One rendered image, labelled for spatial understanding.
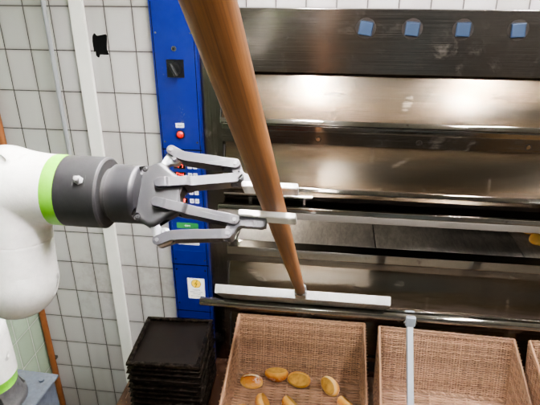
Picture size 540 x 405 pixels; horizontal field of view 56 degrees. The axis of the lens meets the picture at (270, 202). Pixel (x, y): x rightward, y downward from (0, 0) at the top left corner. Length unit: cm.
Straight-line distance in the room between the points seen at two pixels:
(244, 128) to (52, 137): 182
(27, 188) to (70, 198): 5
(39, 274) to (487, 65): 154
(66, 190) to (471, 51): 147
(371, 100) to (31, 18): 124
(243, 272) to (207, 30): 193
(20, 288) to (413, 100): 146
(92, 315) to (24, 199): 188
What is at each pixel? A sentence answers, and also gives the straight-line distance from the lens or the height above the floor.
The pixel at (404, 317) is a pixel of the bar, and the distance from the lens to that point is 179.
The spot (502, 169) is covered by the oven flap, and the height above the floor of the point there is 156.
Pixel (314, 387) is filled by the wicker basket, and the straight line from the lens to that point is 233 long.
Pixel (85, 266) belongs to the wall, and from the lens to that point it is 239.
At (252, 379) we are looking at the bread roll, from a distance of 228.
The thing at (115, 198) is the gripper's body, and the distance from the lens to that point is 64.
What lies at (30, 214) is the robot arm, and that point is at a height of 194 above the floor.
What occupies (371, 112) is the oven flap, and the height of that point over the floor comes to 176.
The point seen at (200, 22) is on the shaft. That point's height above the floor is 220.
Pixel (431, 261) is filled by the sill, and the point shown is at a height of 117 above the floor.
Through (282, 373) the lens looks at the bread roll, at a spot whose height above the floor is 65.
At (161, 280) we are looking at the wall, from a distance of 229.
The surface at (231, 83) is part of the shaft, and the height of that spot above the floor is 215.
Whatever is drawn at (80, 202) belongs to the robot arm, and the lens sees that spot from 65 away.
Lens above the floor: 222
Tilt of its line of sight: 25 degrees down
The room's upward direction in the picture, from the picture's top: straight up
